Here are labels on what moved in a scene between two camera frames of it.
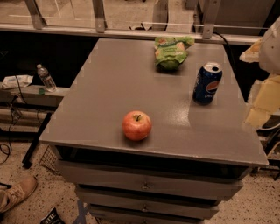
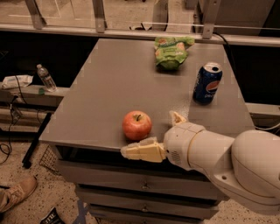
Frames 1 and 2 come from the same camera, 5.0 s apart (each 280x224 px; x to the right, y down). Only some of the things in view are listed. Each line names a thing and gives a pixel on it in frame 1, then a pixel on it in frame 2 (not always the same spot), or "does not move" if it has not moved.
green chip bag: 171,51 does not move
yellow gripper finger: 267,101 -> 148,149
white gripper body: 271,52 -> 178,143
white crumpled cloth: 10,82 does not move
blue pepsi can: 207,82 does not move
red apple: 136,125 does not move
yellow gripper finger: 252,54 -> 175,118
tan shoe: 10,197 does not move
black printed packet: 52,218 does not move
